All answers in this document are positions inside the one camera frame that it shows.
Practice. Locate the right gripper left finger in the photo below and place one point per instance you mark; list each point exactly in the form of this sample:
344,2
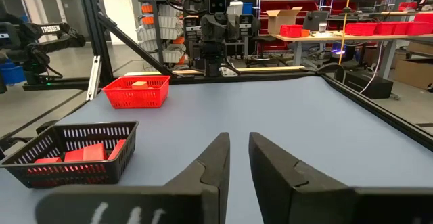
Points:
152,203

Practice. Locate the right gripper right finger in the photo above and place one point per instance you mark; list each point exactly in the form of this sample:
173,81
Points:
321,203

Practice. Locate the red rectangular block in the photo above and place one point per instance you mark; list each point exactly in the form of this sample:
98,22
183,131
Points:
116,149
94,152
74,155

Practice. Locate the orange rectangular block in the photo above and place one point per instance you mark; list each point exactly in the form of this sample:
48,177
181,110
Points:
139,85

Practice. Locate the red cube block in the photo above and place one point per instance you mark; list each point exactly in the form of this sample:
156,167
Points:
47,160

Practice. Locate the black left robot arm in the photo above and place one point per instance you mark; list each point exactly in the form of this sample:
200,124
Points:
213,58

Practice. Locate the black Trossen-lettered robot arm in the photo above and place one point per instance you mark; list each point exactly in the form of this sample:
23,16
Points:
50,28

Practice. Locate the black office chair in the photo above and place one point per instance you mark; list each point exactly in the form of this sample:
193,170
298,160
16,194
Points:
258,48

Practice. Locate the black plastic basket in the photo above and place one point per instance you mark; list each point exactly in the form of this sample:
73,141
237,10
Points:
118,170

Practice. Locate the rack of white bins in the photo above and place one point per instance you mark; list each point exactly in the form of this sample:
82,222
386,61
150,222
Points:
169,21

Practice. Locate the open cardboard box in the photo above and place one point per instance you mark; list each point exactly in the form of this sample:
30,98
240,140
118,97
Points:
280,22

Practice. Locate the red storage bin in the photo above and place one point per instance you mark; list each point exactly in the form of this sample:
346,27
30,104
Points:
360,29
419,28
424,17
390,28
291,31

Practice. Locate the dark grey box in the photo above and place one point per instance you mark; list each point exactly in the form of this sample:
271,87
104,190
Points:
314,21

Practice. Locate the red plastic basket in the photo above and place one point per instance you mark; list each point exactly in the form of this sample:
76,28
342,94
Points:
135,99

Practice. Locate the wooden workbench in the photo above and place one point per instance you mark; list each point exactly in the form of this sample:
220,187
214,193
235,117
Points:
338,37

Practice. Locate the black floor box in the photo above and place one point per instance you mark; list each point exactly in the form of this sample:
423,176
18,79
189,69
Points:
368,85

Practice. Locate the closed cardboard box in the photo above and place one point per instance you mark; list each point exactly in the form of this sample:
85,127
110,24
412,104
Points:
412,73

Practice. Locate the grey door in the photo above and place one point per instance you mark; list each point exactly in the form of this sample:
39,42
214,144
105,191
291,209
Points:
49,4

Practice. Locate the blue bucket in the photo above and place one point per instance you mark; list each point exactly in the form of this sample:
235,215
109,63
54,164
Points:
11,75

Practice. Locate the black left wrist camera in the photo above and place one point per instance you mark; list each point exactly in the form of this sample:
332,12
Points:
216,2

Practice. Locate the silver metal bracket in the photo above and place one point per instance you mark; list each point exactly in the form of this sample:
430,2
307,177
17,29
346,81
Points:
94,78

